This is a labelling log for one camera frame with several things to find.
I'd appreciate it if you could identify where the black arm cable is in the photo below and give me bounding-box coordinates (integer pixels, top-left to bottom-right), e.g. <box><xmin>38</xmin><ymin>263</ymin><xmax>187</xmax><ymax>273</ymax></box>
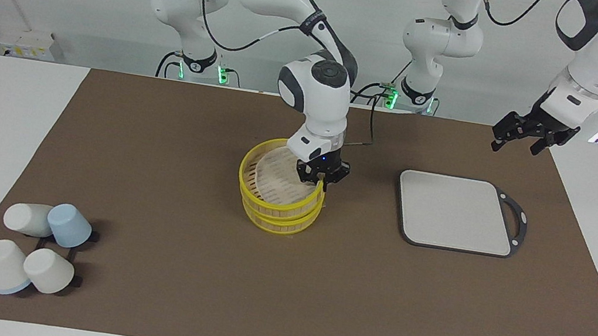
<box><xmin>147</xmin><ymin>0</ymin><xmax>396</xmax><ymax>147</ymax></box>
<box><xmin>478</xmin><ymin>0</ymin><xmax>547</xmax><ymax>33</ymax></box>

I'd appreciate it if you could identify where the black cup rack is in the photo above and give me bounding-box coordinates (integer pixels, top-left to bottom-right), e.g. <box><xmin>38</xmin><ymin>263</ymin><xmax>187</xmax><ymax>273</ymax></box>
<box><xmin>30</xmin><ymin>223</ymin><xmax>100</xmax><ymax>289</ymax></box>

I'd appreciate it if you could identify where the light blue plastic cup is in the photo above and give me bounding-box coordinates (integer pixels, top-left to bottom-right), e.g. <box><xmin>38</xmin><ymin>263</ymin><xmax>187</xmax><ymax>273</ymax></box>
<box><xmin>43</xmin><ymin>201</ymin><xmax>96</xmax><ymax>251</ymax></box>

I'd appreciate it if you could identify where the white grey-rimmed cutting board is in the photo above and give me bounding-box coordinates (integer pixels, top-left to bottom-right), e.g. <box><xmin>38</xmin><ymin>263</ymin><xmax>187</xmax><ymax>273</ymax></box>
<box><xmin>386</xmin><ymin>167</ymin><xmax>534</xmax><ymax>262</ymax></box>

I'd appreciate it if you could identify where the white wall socket box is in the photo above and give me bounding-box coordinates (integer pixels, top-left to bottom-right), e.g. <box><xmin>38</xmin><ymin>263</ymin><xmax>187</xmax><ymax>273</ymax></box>
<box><xmin>0</xmin><ymin>25</ymin><xmax>59</xmax><ymax>63</ymax></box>

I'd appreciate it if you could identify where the yellow-rimmed bamboo steamer tier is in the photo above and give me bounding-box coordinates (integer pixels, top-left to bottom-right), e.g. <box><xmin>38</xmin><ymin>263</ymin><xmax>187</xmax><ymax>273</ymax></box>
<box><xmin>233</xmin><ymin>132</ymin><xmax>332</xmax><ymax>228</ymax></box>
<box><xmin>237</xmin><ymin>184</ymin><xmax>325</xmax><ymax>241</ymax></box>

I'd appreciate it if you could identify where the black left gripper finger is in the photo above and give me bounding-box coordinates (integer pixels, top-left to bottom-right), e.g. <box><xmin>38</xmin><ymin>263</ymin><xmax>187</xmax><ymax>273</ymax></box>
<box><xmin>489</xmin><ymin>119</ymin><xmax>521</xmax><ymax>155</ymax></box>
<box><xmin>528</xmin><ymin>132</ymin><xmax>556</xmax><ymax>159</ymax></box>

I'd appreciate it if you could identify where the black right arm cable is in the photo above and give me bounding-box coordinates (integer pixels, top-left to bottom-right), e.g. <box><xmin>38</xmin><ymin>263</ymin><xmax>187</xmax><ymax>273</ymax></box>
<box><xmin>147</xmin><ymin>0</ymin><xmax>396</xmax><ymax>147</ymax></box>

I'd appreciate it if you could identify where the white perforated steamer liner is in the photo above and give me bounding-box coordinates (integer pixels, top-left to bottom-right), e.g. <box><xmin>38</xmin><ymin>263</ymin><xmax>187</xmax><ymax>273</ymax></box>
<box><xmin>250</xmin><ymin>144</ymin><xmax>324</xmax><ymax>209</ymax></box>

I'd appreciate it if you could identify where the black base cable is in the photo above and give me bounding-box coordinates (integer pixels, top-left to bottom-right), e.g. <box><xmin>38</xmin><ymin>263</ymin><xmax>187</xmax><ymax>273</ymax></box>
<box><xmin>155</xmin><ymin>48</ymin><xmax>184</xmax><ymax>81</ymax></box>

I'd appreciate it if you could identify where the brown table mat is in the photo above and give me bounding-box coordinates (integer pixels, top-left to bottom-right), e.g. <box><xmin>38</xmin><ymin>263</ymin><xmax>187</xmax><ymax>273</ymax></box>
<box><xmin>0</xmin><ymin>51</ymin><xmax>598</xmax><ymax>336</ymax></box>

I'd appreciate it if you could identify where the white plastic cup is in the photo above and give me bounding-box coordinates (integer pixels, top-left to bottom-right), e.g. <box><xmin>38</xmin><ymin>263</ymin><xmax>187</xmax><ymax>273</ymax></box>
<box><xmin>1</xmin><ymin>199</ymin><xmax>57</xmax><ymax>239</ymax></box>
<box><xmin>0</xmin><ymin>238</ymin><xmax>37</xmax><ymax>298</ymax></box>
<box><xmin>19</xmin><ymin>245</ymin><xmax>78</xmax><ymax>298</ymax></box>

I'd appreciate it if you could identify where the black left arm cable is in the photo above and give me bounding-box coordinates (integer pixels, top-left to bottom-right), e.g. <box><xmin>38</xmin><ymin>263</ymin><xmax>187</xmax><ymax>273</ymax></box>
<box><xmin>478</xmin><ymin>0</ymin><xmax>547</xmax><ymax>33</ymax></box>

